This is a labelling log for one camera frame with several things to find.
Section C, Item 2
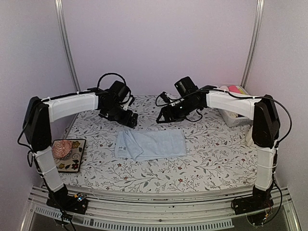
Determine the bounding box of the floral square plate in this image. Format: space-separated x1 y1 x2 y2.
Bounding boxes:
51 139 86 173

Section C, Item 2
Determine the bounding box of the white plastic basket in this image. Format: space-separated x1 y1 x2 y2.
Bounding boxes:
218 85 253 127

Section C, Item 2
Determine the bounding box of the left black braided cable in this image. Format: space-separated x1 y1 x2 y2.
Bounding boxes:
97 73 128 92

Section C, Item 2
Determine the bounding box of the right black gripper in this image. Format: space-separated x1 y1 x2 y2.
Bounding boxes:
156 98 199 123

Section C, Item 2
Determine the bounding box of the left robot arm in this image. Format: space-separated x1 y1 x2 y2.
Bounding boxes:
21 81 138 209

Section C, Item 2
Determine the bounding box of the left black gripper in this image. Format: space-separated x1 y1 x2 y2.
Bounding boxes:
104 102 139 128

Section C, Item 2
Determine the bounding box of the light blue cloth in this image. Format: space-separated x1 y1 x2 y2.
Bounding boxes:
115 129 187 162

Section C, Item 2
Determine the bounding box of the cream ceramic mug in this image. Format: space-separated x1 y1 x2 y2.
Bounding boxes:
245 133 254 146

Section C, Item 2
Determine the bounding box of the left aluminium frame post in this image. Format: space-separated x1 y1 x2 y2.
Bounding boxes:
54 0 80 91

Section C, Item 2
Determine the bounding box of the cream white towel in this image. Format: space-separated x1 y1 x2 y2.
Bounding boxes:
229 112 242 118

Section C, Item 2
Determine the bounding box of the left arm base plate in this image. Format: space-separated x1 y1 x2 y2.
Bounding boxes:
46 193 89 215

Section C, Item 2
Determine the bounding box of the hot pink rolled towel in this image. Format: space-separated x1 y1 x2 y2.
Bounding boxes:
228 85 241 94

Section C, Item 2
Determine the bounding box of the floral table cloth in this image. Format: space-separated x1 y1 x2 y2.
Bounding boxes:
60 96 257 193

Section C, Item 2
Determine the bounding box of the right aluminium frame post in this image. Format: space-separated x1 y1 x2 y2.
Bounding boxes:
240 0 265 89

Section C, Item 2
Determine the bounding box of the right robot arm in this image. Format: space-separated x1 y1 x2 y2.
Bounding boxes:
156 77 282 215

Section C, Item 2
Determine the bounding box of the white barcode towel label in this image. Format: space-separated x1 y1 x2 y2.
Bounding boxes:
119 146 127 151

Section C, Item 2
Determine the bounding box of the pink patterned cupcake liner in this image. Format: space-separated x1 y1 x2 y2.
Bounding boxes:
52 140 72 159

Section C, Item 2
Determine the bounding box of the aluminium frame post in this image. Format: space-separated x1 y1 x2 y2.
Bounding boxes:
54 0 80 91
240 0 265 89

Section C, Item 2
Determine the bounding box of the front aluminium rail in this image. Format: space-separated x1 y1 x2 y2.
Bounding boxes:
21 186 303 231

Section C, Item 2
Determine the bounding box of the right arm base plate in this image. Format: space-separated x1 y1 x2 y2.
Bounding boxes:
231 193 274 215

